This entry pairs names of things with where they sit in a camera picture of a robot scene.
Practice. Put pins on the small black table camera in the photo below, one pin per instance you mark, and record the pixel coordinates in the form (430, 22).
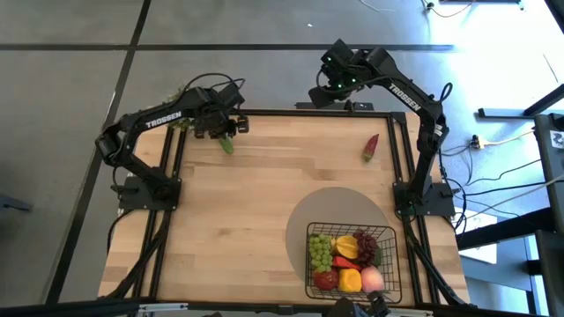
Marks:
(285, 309)

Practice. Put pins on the black bracket bar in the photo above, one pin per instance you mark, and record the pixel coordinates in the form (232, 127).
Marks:
(361, 105)

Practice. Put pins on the white printed marker tag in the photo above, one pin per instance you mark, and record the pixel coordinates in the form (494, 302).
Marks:
(557, 139)

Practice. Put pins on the green cucumber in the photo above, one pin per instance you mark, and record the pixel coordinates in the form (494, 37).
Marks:
(227, 145)

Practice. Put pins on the orange carrot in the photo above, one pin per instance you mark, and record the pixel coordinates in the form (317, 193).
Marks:
(346, 263)

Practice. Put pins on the red green chili pepper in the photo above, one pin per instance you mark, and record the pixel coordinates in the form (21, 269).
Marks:
(370, 149)

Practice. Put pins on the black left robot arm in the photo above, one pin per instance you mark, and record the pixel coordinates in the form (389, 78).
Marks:
(150, 121)

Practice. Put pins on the green avocado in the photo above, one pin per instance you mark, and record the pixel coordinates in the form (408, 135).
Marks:
(378, 257)

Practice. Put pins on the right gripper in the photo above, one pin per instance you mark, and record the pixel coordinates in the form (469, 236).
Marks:
(343, 66)

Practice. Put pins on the small green potted plant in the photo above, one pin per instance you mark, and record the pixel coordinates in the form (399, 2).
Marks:
(185, 124)

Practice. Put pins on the black stand leg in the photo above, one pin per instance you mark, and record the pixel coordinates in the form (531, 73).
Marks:
(506, 113)

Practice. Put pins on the dark red grape bunch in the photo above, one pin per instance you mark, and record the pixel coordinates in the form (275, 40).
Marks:
(365, 246)

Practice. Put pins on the green grape bunch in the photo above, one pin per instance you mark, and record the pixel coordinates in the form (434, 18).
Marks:
(321, 253)

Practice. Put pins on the black silver crossbeam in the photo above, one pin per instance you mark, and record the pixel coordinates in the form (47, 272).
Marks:
(66, 308)

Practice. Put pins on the yellow bell pepper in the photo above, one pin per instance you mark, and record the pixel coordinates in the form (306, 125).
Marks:
(350, 281)

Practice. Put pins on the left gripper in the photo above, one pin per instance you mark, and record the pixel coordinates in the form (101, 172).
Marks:
(211, 108)

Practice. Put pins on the grey round mat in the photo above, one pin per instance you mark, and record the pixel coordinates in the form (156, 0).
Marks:
(326, 207)

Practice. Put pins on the grey floor object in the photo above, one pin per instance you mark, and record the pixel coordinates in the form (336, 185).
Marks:
(13, 203)

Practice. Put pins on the pink peach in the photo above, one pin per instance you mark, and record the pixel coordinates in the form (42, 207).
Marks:
(373, 279)

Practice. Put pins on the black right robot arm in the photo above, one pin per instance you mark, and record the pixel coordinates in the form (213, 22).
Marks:
(405, 99)

